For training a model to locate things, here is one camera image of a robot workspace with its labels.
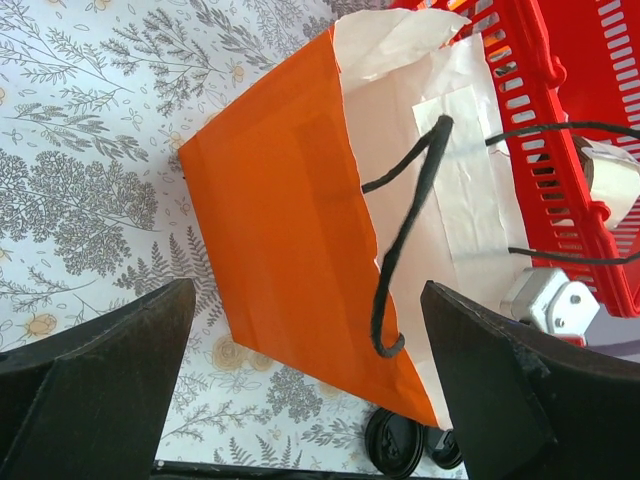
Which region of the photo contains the orange paper gift bag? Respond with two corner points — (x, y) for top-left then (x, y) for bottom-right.
(179, 1), (557, 430)

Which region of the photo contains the floral patterned table mat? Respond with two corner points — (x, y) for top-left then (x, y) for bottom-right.
(1, 1), (374, 474)

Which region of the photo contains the black coffee lid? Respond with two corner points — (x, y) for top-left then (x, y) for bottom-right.
(425, 427), (463, 470)
(364, 408), (424, 479)

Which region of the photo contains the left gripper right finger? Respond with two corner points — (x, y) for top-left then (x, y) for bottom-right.
(421, 281), (639, 479)

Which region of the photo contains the beige tape roll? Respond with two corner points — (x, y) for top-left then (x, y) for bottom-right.
(572, 135), (639, 230)

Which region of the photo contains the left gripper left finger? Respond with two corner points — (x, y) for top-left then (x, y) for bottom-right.
(1, 279), (195, 479)

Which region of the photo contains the red plastic shopping basket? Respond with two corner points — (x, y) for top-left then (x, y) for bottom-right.
(389, 0), (640, 319)

